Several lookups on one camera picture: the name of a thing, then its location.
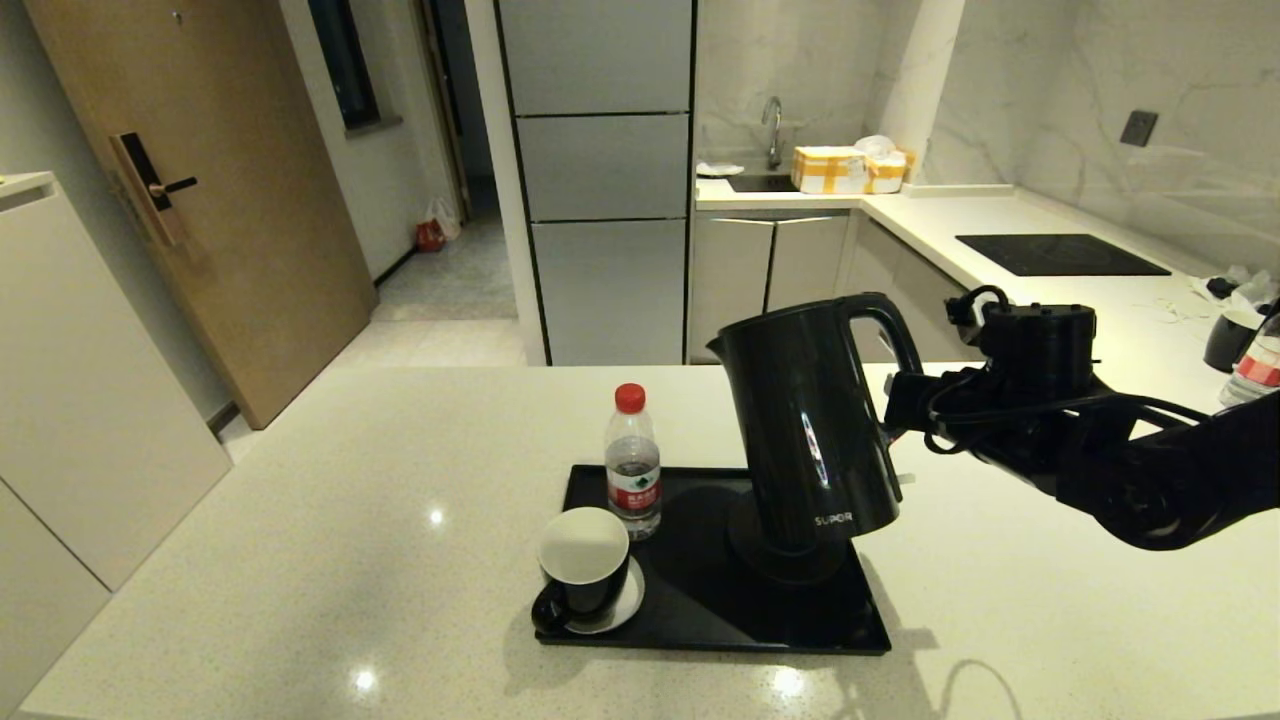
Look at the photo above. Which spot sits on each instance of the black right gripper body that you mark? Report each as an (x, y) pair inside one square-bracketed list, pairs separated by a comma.
[(1040, 350)]

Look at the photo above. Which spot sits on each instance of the black electric kettle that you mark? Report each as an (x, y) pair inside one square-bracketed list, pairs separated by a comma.
[(800, 430)]

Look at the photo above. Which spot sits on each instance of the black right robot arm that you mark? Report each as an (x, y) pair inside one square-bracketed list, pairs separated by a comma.
[(1180, 480)]

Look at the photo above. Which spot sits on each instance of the water bottle red label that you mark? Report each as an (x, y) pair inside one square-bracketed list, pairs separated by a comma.
[(1260, 370)]

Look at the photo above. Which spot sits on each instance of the round black kettle base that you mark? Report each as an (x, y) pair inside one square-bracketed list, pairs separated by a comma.
[(790, 565)]

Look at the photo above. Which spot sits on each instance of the red-capped bottle, low water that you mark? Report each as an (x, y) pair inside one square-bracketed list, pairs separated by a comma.
[(633, 470)]

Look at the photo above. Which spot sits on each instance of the black cup white inside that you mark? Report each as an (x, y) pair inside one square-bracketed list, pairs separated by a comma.
[(585, 560)]

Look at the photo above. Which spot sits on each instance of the black induction cooktop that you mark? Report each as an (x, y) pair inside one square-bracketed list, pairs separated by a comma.
[(1060, 255)]

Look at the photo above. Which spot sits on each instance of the grey drawer cabinet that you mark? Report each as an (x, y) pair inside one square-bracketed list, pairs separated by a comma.
[(920, 300)]

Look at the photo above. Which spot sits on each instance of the black mug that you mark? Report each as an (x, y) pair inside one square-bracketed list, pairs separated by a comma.
[(1228, 345)]

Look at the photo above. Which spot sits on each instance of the crumpled clear wrapper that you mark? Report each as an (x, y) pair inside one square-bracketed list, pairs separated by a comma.
[(1245, 285)]

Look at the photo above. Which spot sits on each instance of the small box yellow tape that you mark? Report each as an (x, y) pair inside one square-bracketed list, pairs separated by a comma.
[(887, 175)]

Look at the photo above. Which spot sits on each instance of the grey lower cabinet door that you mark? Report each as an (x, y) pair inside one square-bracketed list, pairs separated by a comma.
[(730, 280), (808, 260)]

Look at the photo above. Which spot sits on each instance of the crumpled white bag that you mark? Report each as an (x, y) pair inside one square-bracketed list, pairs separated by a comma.
[(880, 145)]

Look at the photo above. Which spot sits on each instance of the large box yellow tape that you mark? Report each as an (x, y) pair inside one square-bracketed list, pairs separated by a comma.
[(828, 170)]

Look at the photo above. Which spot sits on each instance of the kitchen sink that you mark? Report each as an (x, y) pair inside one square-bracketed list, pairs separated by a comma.
[(760, 184)]

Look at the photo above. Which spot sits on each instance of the chrome faucet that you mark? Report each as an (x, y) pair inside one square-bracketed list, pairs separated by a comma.
[(773, 125)]

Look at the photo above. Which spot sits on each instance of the white cloth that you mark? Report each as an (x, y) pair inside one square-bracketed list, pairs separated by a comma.
[(718, 169)]

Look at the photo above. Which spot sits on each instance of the black rectangular tray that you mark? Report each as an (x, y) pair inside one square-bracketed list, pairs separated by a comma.
[(700, 620)]

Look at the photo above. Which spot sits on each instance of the white saucer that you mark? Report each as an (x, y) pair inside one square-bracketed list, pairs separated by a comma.
[(628, 600)]

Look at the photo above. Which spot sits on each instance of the tall grey cabinet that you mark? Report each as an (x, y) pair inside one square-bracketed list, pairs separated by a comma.
[(600, 150)]

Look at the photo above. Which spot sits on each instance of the translucent white shopping bag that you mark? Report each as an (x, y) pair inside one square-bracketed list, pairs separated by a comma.
[(445, 212)]

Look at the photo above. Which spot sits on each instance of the red plastic bag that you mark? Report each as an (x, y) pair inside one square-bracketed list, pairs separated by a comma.
[(430, 237)]

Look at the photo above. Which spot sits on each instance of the dark window pane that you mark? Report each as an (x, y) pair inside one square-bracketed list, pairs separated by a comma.
[(345, 60)]

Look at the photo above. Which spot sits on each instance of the wooden door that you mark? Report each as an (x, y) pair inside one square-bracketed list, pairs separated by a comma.
[(230, 200)]

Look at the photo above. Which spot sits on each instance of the white side cabinet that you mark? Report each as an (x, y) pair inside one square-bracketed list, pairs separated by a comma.
[(90, 400)]

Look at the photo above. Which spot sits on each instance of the grey wall socket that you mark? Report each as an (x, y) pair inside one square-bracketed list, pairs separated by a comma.
[(1139, 128)]

